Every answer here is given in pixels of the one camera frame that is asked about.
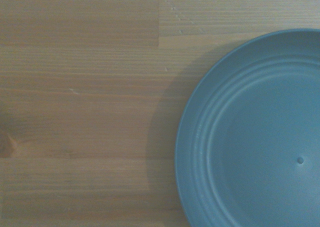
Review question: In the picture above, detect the blue round plate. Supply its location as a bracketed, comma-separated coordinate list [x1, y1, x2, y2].
[174, 28, 320, 227]

